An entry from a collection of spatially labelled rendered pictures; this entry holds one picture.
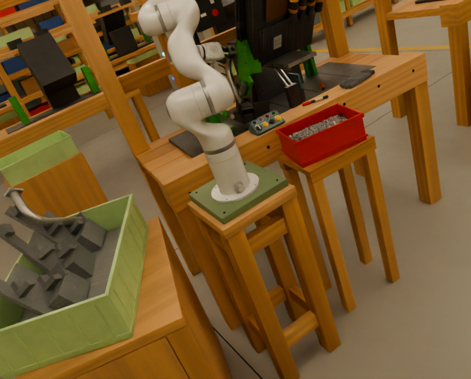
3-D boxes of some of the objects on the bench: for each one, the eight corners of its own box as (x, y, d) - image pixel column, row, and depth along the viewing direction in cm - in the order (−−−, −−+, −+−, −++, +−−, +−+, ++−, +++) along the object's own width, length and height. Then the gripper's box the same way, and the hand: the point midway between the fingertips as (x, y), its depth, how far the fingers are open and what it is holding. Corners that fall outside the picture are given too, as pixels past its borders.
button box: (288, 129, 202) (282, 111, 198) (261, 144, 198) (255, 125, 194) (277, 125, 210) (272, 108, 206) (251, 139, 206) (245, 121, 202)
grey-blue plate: (306, 100, 218) (300, 73, 211) (303, 101, 217) (297, 74, 211) (297, 98, 226) (289, 71, 219) (293, 99, 225) (286, 73, 219)
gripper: (192, 46, 215) (226, 45, 223) (203, 72, 210) (237, 70, 217) (196, 34, 209) (230, 34, 216) (206, 62, 203) (241, 59, 211)
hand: (230, 52), depth 216 cm, fingers closed on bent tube, 3 cm apart
